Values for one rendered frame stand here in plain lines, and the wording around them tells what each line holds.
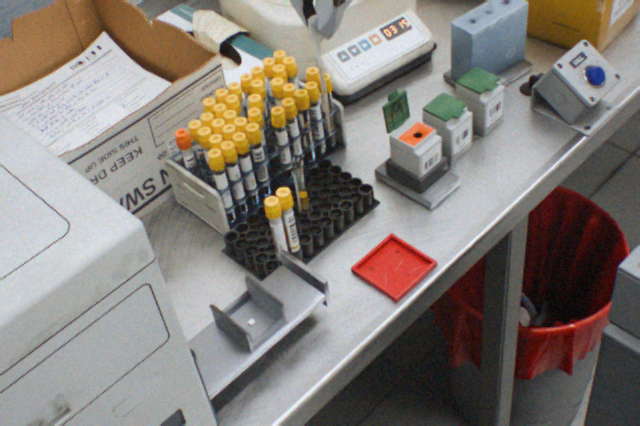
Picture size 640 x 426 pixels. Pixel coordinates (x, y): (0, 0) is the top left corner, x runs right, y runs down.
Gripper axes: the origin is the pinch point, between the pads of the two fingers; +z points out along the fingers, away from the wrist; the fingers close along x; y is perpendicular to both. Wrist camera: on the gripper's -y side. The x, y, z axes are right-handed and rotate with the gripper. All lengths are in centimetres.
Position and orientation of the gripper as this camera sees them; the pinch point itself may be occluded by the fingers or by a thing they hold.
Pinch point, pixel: (315, 28)
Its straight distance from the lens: 86.6
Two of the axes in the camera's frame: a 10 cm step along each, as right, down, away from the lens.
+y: 6.5, -5.9, 4.8
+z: 1.0, 7.0, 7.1
